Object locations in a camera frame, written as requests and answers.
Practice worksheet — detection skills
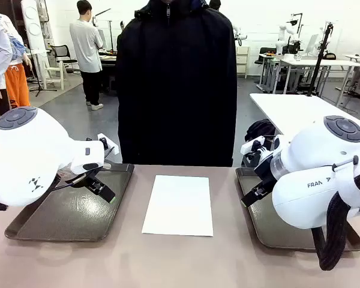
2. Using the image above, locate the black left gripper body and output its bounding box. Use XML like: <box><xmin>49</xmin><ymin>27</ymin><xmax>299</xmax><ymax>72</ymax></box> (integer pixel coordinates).
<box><xmin>66</xmin><ymin>169</ymin><xmax>101</xmax><ymax>188</ymax></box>

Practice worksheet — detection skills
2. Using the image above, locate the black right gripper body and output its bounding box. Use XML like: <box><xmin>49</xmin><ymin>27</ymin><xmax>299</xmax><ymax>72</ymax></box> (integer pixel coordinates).
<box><xmin>253</xmin><ymin>158</ymin><xmax>278</xmax><ymax>185</ymax></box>

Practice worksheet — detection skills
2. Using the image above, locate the brown plastic serving tray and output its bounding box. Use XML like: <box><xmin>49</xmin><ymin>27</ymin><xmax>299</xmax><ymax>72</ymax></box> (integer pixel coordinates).
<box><xmin>235</xmin><ymin>167</ymin><xmax>360</xmax><ymax>252</ymax></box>
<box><xmin>4</xmin><ymin>161</ymin><xmax>135</xmax><ymax>243</ymax></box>

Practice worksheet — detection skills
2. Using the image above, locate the black bag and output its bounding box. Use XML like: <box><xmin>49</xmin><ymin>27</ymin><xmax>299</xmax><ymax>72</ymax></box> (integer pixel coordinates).
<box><xmin>245</xmin><ymin>119</ymin><xmax>278</xmax><ymax>142</ymax></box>

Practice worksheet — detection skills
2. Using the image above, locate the white A4 paper stack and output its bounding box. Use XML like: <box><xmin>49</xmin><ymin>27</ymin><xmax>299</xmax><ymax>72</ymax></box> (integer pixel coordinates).
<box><xmin>141</xmin><ymin>175</ymin><xmax>214</xmax><ymax>238</ymax></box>

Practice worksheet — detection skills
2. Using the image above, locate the white wooden chair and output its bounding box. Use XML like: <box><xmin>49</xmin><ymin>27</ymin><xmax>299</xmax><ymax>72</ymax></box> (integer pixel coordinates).
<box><xmin>43</xmin><ymin>58</ymin><xmax>68</xmax><ymax>90</ymax></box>

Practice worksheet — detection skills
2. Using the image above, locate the white drawer cabinet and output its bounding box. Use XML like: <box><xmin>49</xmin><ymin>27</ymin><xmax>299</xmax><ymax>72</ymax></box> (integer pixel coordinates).
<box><xmin>236</xmin><ymin>46</ymin><xmax>250</xmax><ymax>79</ymax></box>

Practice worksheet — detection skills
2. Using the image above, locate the person in orange trousers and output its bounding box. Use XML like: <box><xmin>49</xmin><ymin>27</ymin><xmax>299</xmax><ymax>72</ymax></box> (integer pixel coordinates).
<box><xmin>5</xmin><ymin>17</ymin><xmax>32</xmax><ymax>112</ymax></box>

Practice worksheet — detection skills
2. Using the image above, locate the long white lab table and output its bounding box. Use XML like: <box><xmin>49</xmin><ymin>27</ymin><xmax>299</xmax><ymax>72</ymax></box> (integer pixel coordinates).
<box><xmin>280</xmin><ymin>58</ymin><xmax>360</xmax><ymax>107</ymax></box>

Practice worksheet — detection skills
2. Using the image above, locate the person in black jacket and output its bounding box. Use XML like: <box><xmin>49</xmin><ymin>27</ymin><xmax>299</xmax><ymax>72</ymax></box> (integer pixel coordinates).
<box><xmin>116</xmin><ymin>0</ymin><xmax>238</xmax><ymax>168</ymax></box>

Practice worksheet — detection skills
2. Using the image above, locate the black tripod stand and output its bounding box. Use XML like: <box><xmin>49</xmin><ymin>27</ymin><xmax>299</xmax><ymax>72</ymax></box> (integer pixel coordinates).
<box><xmin>305</xmin><ymin>21</ymin><xmax>334</xmax><ymax>97</ymax></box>

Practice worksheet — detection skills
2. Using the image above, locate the black mesh office chair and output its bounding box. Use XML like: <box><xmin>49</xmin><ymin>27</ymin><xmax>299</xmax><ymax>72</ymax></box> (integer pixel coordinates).
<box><xmin>50</xmin><ymin>44</ymin><xmax>79</xmax><ymax>74</ymax></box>

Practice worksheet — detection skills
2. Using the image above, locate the man in white shirt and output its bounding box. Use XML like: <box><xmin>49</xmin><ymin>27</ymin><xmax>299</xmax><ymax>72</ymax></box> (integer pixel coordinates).
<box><xmin>69</xmin><ymin>0</ymin><xmax>104</xmax><ymax>111</ymax></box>

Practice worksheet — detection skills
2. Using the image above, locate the white tower air conditioner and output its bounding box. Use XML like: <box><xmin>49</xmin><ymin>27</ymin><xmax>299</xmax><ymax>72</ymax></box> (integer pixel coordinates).
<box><xmin>20</xmin><ymin>0</ymin><xmax>53</xmax><ymax>50</ymax></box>

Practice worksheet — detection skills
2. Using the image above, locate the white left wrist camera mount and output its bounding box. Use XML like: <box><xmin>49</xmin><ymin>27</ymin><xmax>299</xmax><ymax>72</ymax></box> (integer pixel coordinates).
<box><xmin>97</xmin><ymin>133</ymin><xmax>120</xmax><ymax>156</ymax></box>

